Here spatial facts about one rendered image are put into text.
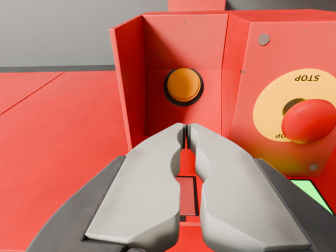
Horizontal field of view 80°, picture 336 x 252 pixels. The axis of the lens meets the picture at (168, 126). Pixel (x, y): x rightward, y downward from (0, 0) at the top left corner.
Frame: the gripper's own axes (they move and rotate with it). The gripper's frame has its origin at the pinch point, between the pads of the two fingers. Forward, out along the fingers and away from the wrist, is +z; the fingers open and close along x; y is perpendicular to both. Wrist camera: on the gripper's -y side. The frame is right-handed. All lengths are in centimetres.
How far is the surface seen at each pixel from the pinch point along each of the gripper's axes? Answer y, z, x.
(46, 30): -2, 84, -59
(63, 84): 15, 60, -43
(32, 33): -1, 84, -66
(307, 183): 9.5, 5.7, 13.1
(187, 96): 1.8, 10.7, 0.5
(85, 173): 18.4, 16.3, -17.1
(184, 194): 9.7, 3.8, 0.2
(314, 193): 9.7, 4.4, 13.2
